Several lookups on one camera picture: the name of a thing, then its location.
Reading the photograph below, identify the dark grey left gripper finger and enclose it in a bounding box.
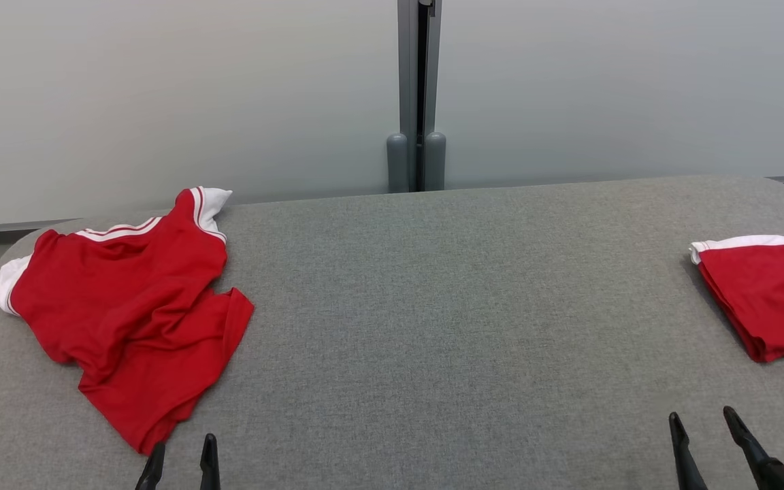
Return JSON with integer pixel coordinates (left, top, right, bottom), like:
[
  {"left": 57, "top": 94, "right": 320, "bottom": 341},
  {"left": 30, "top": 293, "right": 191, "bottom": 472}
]
[
  {"left": 199, "top": 434, "right": 221, "bottom": 490},
  {"left": 135, "top": 442, "right": 166, "bottom": 490}
]

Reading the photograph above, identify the red and white jersey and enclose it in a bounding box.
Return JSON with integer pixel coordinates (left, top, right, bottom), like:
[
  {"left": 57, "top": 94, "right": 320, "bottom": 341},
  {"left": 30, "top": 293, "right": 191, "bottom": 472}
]
[{"left": 689, "top": 235, "right": 784, "bottom": 363}]

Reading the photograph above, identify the red jersey with Bulls print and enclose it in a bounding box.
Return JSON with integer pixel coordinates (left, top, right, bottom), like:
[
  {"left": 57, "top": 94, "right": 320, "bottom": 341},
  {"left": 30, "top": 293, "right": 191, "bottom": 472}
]
[{"left": 0, "top": 186, "right": 255, "bottom": 455}]

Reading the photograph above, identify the grey cylindrical post cover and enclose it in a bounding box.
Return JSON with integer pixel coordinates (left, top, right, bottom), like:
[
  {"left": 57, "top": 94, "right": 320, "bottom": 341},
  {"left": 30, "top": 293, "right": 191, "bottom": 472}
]
[
  {"left": 386, "top": 133, "right": 410, "bottom": 194},
  {"left": 423, "top": 131, "right": 447, "bottom": 191}
]

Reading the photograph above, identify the grey vertical frame post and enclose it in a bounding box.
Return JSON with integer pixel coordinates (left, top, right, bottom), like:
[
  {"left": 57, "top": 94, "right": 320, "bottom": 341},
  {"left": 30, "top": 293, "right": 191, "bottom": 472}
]
[{"left": 397, "top": 0, "right": 442, "bottom": 193}]

